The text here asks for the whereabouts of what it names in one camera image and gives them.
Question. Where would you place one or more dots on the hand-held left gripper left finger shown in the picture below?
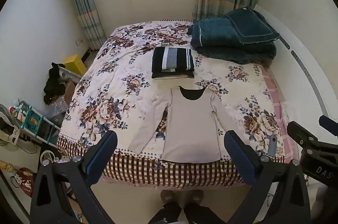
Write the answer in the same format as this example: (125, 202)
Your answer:
(102, 156)

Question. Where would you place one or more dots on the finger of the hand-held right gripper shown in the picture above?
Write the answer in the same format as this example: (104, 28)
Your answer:
(328, 124)
(301, 134)

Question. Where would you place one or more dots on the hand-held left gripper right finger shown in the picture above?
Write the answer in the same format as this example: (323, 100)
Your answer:
(239, 156)

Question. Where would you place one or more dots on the beige long-sleeve shirt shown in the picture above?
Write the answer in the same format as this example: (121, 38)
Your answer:
(191, 129)

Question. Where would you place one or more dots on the blue-grey phone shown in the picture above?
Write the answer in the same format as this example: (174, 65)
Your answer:
(272, 146)

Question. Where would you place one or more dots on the pink bed sheet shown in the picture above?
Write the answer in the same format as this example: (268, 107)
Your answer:
(280, 108)

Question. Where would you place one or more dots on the person's right slipper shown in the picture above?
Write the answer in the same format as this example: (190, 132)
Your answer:
(195, 195)

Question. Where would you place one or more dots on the person's slipper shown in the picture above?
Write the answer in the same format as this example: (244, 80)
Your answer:
(195, 195)
(170, 196)

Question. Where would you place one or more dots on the floral bed blanket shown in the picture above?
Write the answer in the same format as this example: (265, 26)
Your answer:
(118, 97)

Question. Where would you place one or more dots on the clear plastic bag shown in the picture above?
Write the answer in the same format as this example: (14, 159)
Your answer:
(56, 110)

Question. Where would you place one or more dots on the person's right leg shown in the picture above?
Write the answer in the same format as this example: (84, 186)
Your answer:
(200, 213)

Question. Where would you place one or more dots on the person's leg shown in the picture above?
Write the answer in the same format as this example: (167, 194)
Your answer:
(200, 213)
(167, 213)

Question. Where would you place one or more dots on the cardboard box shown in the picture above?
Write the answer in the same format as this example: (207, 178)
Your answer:
(70, 92)

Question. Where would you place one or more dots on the white curved headboard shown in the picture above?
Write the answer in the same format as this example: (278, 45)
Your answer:
(303, 55)

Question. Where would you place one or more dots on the teal shelf rack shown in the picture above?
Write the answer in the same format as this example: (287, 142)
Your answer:
(34, 121)

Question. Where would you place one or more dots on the person's left slipper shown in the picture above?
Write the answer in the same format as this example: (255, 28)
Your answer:
(170, 196)

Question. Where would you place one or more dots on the red patterned bag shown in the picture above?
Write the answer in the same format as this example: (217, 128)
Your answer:
(25, 181)

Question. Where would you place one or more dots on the person's left leg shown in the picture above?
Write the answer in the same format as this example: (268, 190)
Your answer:
(167, 213)

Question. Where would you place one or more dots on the black cloth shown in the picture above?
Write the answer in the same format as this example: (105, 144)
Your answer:
(54, 84)

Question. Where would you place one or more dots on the white grey appliance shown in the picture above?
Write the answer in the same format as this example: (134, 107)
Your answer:
(71, 75)

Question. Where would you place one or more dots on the yellow box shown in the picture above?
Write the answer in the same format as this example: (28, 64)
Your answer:
(75, 64)

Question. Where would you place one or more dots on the white floor fan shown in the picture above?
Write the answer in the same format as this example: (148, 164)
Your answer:
(6, 123)

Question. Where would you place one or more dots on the teal pillow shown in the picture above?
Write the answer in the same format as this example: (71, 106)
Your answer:
(253, 26)

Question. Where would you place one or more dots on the folded dark striped sweater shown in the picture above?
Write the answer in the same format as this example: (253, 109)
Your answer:
(171, 59)

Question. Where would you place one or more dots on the folded teal quilt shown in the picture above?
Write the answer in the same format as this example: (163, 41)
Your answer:
(211, 39)

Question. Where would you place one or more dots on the white wall outlet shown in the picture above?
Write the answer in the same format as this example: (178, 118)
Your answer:
(79, 42)

